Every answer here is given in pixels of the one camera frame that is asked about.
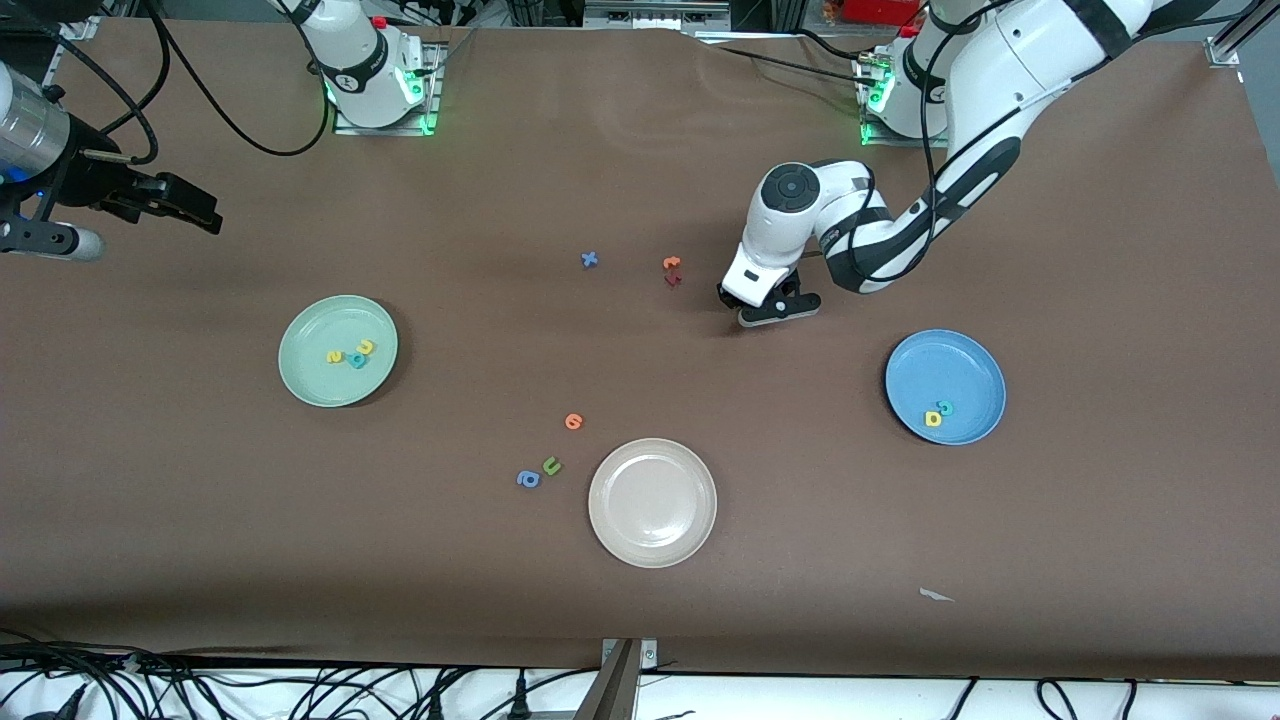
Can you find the green plate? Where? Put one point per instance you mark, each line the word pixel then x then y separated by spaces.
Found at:
pixel 320 385

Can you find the grey metal device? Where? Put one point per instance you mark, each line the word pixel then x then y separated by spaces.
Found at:
pixel 650 12

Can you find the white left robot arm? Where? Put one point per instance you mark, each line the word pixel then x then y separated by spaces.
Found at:
pixel 1010 60

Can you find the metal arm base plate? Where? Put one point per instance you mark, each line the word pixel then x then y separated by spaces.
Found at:
pixel 890 143
pixel 436 80

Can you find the grey metal post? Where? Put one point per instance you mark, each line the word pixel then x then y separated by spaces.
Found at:
pixel 612 690

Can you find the silver metal bracket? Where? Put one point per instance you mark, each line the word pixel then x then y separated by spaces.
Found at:
pixel 650 652

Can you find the white paper scrap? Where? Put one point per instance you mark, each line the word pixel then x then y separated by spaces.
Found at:
pixel 935 595

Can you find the beige plate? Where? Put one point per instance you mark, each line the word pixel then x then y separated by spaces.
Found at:
pixel 652 503

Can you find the brown table cover sheet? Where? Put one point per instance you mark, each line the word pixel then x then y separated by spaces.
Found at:
pixel 640 620

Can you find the red box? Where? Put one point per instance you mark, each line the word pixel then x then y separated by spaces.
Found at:
pixel 880 10

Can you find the blue foam letter a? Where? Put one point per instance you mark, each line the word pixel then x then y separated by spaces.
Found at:
pixel 520 480

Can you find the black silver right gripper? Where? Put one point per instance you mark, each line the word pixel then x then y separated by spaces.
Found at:
pixel 97 181

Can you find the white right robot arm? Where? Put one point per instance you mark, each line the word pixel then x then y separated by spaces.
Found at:
pixel 355 60

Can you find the blue plate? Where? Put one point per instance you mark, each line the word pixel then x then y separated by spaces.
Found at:
pixel 960 365

